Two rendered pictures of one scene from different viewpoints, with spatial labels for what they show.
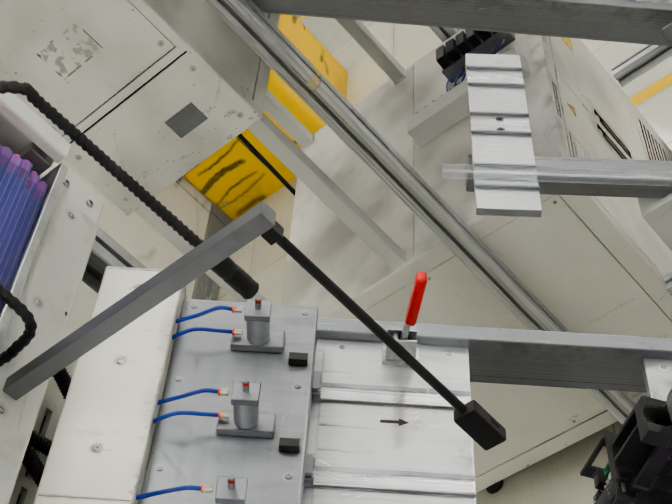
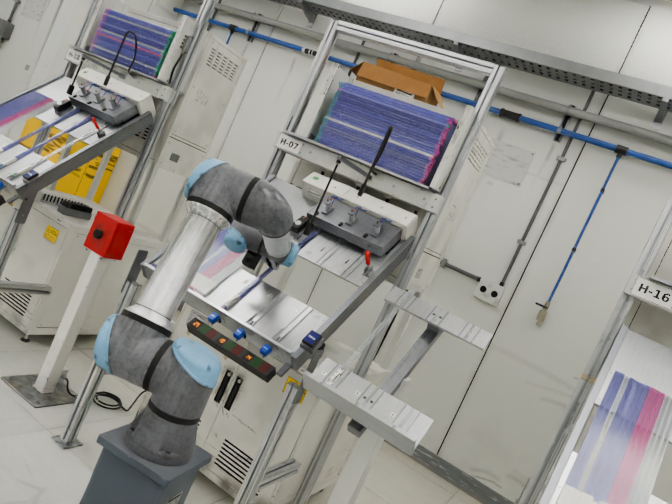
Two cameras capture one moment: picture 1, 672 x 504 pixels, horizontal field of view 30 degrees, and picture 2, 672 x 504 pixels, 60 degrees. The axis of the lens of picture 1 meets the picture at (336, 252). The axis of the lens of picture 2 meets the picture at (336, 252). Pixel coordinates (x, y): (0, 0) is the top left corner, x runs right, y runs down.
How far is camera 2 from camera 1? 2.23 m
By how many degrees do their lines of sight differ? 86
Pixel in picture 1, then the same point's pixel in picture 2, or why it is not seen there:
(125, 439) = (357, 200)
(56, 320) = (390, 191)
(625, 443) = not seen: hidden behind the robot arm
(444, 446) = (332, 265)
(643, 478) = not seen: hidden behind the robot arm
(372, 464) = (337, 252)
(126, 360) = (381, 208)
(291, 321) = (380, 241)
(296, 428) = (345, 228)
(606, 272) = not seen: outside the picture
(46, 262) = (406, 189)
